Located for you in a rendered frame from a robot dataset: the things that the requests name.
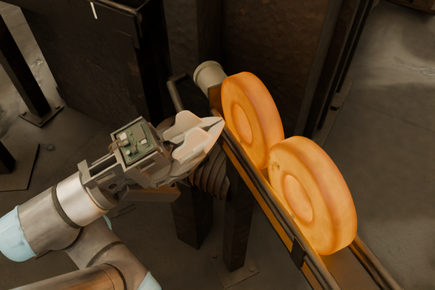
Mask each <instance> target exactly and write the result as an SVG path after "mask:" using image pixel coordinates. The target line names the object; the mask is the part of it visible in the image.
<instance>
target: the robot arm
mask: <svg viewBox="0 0 435 290"><path fill-rule="evenodd" d="M133 124H134V125H133ZM224 125H225V122H224V120H223V119H222V118H221V117H206V118H199V117H197V116H195V115H194V114H193V113H191V112H190V111H187V110H184V111H181V112H179V113H178V114H177V115H176V117H175V125H174V126H171V127H167V128H163V129H160V130H158V131H156V129H155V128H154V127H153V126H152V124H151V123H150V122H147V121H146V120H145V119H143V117H142V116H141V117H139V118H137V119H135V120H134V121H132V122H130V123H129V124H127V125H125V126H124V127H122V128H120V129H118V130H116V131H115V132H113V133H112V134H111V138H112V140H113V142H112V143H111V144H110V145H109V146H108V149H109V148H110V146H112V148H113V149H112V150H110V149H109V151H110V153H108V154H107V155H105V156H103V157H102V158H100V159H98V160H97V161H95V162H93V163H92V164H91V163H90V162H89V161H87V160H84V161H82V162H80V163H79V164H77V165H78V169H79V171H78V172H76V173H74V174H73V175H71V176H70V177H68V178H66V179H64V180H63V181H61V182H59V183H57V184H55V185H54V186H52V187H50V188H49V189H47V190H46V191H44V192H42V193H40V194H39V195H37V196H36V197H33V198H32V199H30V200H28V201H27V202H25V203H23V204H22V205H18V206H16V207H15V209H13V210H12V211H11V212H9V213H8V214H6V215H5V216H3V217H2V218H0V251H1V252H2V253H3V254H4V255H5V256H6V257H7V258H9V259H11V260H13V261H15V262H23V261H25V260H27V259H29V258H31V257H33V256H37V255H38V254H39V253H40V252H41V251H44V250H47V249H48V250H55V251H65V252H66V253H67V254H68V255H69V256H70V257H71V259H72V260H73V262H74V263H75V264H76V265H77V266H78V268H79V269H80V270H77V271H73V272H71V273H66V274H62V275H59V276H55V277H52V278H48V279H46V280H42V281H38V282H34V283H31V284H27V285H23V286H21V287H17V288H13V289H9V290H162V289H161V286H160V285H159V284H158V282H157V281H156V280H155V279H154V277H153V276H152V275H151V272H150V271H148V270H147V269H146V268H145V267H144V266H143V265H142V264H141V263H140V262H139V261H138V259H136V257H135V256H134V255H133V254H132V253H131V252H130V251H129V249H128V248H127V247H126V246H125V245H124V244H123V243H122V242H121V240H120V239H119V238H118V237H117V236H116V235H115V233H114V232H113V231H112V228H111V222H110V220H109V219H108V217H107V216H106V215H104V214H106V213H108V211H109V209H111V208H113V207H114V206H116V205H118V204H119V198H120V200H128V201H166V202H174V201H175V200H176V199H177V198H178V197H179V196H180V195H181V193H180V190H179V188H178V186H177V184H176V181H179V180H181V179H184V178H185V177H187V176H188V175H190V174H191V173H192V172H193V171H194V170H195V169H196V168H197V166H198V165H199V164H200V163H201V161H202V160H203V159H204V158H205V157H206V154H207V153H208V152H209V150H210V149H211V147H212V146H213V145H214V143H215V142H216V141H217V139H218V137H219V135H220V133H221V131H222V129H223V127H224ZM130 126H131V127H130ZM126 128H127V129H126ZM123 130H124V131H123ZM170 145H173V146H176V147H177V149H175V150H174V151H173V153H172V157H173V158H171V155H170V153H169V152H170V150H171V146H170Z"/></svg>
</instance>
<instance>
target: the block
mask: <svg viewBox="0 0 435 290"><path fill-rule="evenodd" d="M163 3H164V13H165V18H166V28H167V33H168V43H169V48H170V58H171V63H172V72H173V75H175V74H177V73H179V72H181V71H184V72H185V73H186V75H187V79H186V80H184V81H182V82H180V83H181V84H184V85H187V86H188V87H191V88H193V89H196V90H201V89H200V88H199V87H198V86H197V85H196V84H195V82H194V72H195V70H196V69H197V67H198V66H199V65H201V64H202V63H203V62H206V61H210V60H212V61H216V62H218V63H219V64H220V65H221V0H163Z"/></svg>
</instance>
